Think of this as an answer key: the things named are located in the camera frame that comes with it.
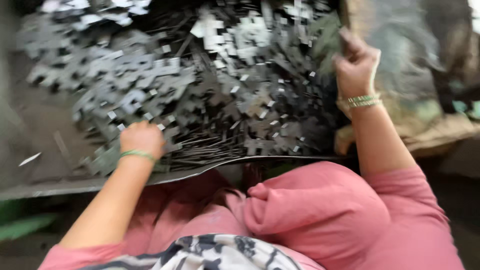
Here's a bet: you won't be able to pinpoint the person's right hand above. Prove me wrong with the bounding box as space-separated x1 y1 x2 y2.
331 27 382 100

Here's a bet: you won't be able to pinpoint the person's left hand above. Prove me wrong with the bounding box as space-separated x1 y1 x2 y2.
119 121 166 161

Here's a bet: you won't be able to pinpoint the brown burlap sack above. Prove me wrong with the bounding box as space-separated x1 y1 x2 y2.
311 0 480 156

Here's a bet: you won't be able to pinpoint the green and gold bangles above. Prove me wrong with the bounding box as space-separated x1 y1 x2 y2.
336 94 384 112

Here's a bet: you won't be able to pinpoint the heap of grey metal pieces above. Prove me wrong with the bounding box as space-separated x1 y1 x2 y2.
17 0 343 177

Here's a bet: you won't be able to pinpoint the bundle of thin metal rods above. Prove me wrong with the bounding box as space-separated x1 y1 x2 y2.
165 135 256 169

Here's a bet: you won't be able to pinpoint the pink garment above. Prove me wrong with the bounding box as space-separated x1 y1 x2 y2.
37 161 466 270

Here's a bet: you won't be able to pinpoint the green bangle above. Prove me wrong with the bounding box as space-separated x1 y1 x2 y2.
119 149 157 163

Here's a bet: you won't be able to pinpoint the black and white patterned scarf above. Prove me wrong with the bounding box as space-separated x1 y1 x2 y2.
77 234 302 270

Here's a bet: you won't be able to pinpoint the grey sheet metal tray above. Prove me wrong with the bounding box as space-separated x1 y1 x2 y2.
0 45 351 201

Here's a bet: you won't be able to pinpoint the green plastic sheet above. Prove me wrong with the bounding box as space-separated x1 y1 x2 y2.
0 199 61 242

